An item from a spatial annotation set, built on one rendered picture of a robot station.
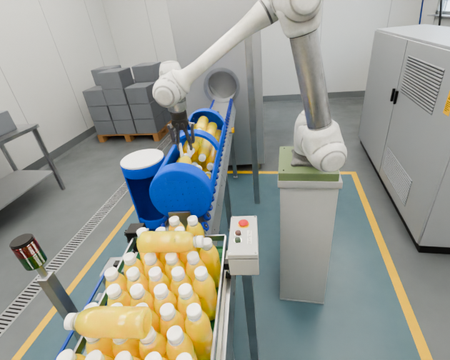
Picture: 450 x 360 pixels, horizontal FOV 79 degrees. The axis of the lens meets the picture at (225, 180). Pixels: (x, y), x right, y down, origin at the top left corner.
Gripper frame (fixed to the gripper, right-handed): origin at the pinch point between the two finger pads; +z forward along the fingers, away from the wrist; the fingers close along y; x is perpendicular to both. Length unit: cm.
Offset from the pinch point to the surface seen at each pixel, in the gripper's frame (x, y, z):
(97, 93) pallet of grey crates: -323, 225, 30
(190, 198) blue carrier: 23.3, -4.9, 13.4
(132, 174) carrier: -17.4, 40.9, 21.7
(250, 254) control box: 59, -32, 12
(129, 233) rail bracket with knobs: 36.1, 21.2, 22.1
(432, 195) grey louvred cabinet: -47, -156, 65
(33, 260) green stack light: 69, 33, 3
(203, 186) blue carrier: 23.3, -12.0, 7.2
